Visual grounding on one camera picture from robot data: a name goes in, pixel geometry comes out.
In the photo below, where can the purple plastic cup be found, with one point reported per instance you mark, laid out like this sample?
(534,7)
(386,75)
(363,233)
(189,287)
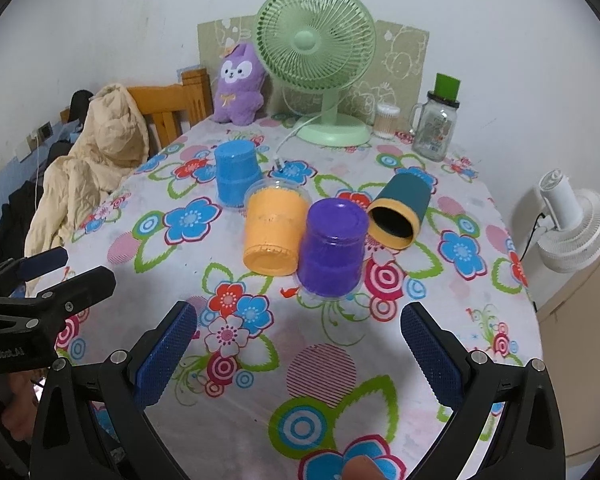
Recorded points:
(333,247)

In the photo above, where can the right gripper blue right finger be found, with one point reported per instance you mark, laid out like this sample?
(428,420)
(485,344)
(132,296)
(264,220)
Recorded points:
(461,380)

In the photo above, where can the green desk fan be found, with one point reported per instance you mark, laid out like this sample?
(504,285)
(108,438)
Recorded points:
(319,47)

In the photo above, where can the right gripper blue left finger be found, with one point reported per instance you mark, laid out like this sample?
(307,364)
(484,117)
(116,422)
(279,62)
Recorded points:
(130,381)

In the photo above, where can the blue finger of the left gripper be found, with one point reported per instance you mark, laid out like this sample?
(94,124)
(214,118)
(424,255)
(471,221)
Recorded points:
(26,269)
(74,295)

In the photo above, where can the glass jar with green lid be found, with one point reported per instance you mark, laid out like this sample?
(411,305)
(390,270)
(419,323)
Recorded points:
(433,122)

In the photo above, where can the purple plush bunny toy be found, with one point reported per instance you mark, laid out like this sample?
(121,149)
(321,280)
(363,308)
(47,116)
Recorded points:
(238,96)

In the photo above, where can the white floor fan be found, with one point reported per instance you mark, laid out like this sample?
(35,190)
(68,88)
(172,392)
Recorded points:
(567,230)

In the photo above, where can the beige patterned board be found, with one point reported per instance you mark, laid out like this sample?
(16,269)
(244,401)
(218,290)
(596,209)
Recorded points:
(394,77)

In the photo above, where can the orange plastic cup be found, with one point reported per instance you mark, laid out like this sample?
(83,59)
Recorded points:
(275,223)

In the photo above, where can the floral tablecloth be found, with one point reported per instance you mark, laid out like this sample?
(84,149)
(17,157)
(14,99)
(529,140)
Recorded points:
(278,383)

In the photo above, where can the cotton swab container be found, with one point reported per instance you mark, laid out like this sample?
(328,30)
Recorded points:
(386,120)

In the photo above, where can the blue plastic cup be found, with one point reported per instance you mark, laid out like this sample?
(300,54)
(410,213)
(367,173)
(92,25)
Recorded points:
(237,169)

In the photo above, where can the teal cup with yellow rim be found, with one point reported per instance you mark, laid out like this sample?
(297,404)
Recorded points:
(397,212)

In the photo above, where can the wooden chair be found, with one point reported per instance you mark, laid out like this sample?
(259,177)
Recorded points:
(175,110)

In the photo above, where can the beige puffer jacket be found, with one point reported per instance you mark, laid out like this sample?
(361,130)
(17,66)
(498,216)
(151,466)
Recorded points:
(72,189)

